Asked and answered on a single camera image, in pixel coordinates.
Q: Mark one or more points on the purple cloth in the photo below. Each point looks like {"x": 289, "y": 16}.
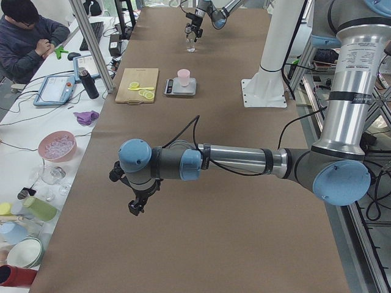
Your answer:
{"x": 86, "y": 118}

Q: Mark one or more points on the black computer mouse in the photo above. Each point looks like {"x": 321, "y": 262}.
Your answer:
{"x": 73, "y": 55}

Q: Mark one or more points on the blue teach pendant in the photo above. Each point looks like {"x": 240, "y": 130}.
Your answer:
{"x": 87, "y": 62}
{"x": 55, "y": 91}

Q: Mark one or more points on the silver digital kitchen scale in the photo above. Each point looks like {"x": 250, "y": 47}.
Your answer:
{"x": 174, "y": 88}

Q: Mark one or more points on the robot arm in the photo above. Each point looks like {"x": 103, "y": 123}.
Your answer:
{"x": 333, "y": 168}
{"x": 217, "y": 16}

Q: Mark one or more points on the lemon slice stack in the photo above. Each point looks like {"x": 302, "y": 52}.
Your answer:
{"x": 147, "y": 94}

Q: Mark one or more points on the green cup lying down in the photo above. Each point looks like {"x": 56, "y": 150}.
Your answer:
{"x": 40, "y": 209}

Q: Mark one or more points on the light blue cup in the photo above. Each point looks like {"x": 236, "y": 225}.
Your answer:
{"x": 13, "y": 232}

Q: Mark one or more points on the clear glass sauce bottle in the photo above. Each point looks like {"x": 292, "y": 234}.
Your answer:
{"x": 191, "y": 41}

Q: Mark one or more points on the green plastic toy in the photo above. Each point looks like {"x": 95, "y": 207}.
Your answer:
{"x": 59, "y": 51}

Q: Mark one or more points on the seated person in blue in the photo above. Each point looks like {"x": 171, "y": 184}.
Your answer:
{"x": 27, "y": 39}

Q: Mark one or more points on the yellow cup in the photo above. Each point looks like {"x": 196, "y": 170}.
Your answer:
{"x": 5, "y": 209}

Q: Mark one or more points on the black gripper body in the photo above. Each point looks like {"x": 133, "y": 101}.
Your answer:
{"x": 141, "y": 195}
{"x": 195, "y": 22}

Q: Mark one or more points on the wooden cutting board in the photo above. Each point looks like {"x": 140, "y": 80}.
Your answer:
{"x": 146, "y": 77}

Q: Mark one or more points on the blue teach pendant far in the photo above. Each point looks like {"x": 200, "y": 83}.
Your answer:
{"x": 87, "y": 62}

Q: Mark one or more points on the yellow plastic knife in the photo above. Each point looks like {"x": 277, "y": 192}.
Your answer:
{"x": 140, "y": 88}

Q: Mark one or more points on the pink plastic cup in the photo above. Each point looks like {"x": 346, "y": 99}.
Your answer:
{"x": 183, "y": 76}

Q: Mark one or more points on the black power adapter box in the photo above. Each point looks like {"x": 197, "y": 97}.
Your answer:
{"x": 115, "y": 45}

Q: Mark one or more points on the black water bottle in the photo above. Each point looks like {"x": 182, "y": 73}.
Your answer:
{"x": 88, "y": 83}

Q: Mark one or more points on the clear glass cup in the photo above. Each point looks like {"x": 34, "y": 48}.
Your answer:
{"x": 52, "y": 175}

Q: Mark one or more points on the lemon slice single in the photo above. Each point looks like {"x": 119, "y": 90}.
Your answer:
{"x": 133, "y": 86}

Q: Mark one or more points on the white green-rimmed bowl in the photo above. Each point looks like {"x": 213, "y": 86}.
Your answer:
{"x": 28, "y": 253}

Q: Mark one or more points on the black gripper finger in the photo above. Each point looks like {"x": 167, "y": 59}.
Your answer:
{"x": 136, "y": 206}

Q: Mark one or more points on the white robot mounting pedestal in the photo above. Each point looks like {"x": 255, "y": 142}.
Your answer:
{"x": 266, "y": 89}

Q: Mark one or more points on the aluminium frame post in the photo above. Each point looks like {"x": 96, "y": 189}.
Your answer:
{"x": 92, "y": 43}

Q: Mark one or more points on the red cup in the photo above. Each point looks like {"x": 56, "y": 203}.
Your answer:
{"x": 17, "y": 277}

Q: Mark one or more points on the pink bowl with ice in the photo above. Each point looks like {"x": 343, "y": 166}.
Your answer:
{"x": 59, "y": 146}

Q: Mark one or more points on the blue teach pendant near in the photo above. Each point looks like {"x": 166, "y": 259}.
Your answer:
{"x": 55, "y": 91}

